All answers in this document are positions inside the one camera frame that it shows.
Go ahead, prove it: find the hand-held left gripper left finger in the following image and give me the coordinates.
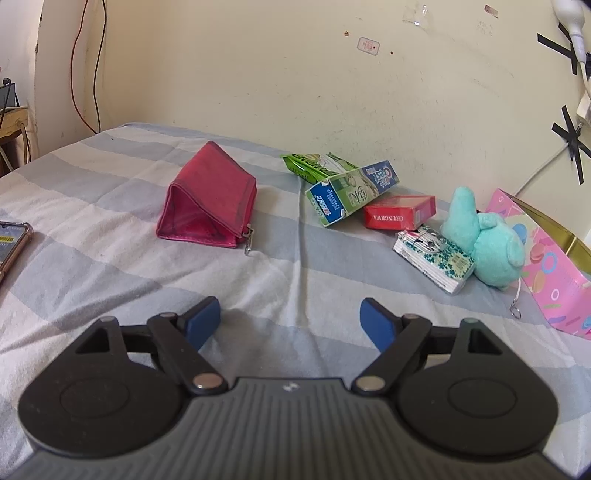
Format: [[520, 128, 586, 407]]
[[74, 296, 228, 395]]

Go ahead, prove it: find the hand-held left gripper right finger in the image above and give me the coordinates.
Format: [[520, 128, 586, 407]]
[[352, 298, 504, 394]]

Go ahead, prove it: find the floral card pack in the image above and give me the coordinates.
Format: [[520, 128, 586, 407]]
[[393, 226, 476, 294]]

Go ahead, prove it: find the red cigarette box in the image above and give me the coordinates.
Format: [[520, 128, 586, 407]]
[[363, 195, 437, 230]]

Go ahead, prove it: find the pink zipper pouch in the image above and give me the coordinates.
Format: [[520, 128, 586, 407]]
[[156, 141, 258, 256]]

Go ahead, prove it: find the green toothpaste box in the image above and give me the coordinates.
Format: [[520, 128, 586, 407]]
[[305, 160, 402, 228]]

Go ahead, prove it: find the teal plush toy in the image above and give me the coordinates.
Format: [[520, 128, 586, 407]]
[[440, 186, 527, 320]]

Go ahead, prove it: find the green snack packet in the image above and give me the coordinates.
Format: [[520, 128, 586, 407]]
[[283, 153, 358, 183]]

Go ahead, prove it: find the pink tin box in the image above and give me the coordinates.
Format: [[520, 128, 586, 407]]
[[485, 188, 591, 341]]

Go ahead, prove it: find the striped bed sheet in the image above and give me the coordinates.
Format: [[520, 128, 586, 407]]
[[0, 122, 591, 480]]

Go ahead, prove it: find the smartphone in clear case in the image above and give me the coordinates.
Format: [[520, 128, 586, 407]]
[[0, 221, 34, 284]]

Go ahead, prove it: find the wooden side table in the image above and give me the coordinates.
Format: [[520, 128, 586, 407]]
[[0, 78, 35, 178]]

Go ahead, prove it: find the torn clear tape remnant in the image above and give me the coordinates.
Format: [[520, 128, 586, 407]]
[[403, 4, 431, 27]]

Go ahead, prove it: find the black tape cross near bulb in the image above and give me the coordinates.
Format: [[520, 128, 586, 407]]
[[537, 21, 588, 75]]

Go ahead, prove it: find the white light bulb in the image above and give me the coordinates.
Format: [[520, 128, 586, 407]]
[[551, 0, 591, 81]]

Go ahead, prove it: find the grey power strip cable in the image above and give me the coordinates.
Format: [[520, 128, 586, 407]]
[[512, 143, 570, 197]]

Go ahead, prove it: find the black wall cable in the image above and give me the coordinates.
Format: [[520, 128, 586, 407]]
[[93, 0, 107, 134]]

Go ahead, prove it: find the black tape cross over cable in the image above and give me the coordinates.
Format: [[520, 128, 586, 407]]
[[551, 105, 591, 185]]

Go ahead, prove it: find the red wall cable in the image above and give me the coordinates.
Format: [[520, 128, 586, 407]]
[[70, 0, 100, 136]]

